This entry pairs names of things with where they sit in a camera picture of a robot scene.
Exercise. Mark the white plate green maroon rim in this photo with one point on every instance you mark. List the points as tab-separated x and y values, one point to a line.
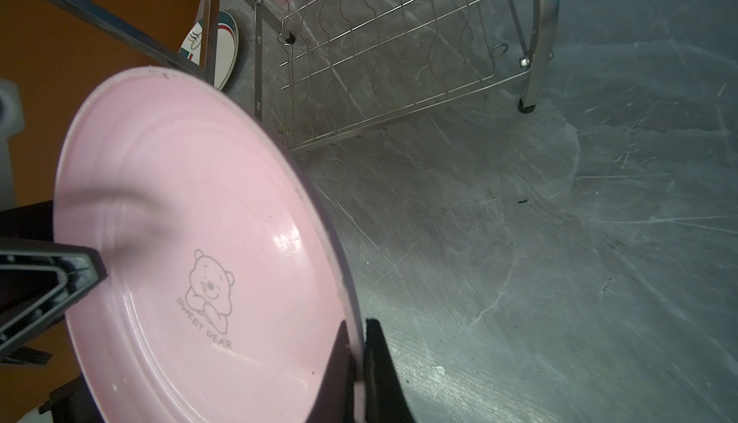
226	49

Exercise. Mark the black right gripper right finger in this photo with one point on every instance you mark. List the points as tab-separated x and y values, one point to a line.
385	400

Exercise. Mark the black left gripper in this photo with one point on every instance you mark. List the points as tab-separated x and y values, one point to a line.
40	279

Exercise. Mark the pink round plate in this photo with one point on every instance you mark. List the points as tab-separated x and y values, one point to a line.
226	282

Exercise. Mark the silver wire dish rack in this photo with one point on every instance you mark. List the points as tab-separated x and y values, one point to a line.
327	70

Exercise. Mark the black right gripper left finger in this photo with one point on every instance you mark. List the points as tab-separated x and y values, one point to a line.
334	402

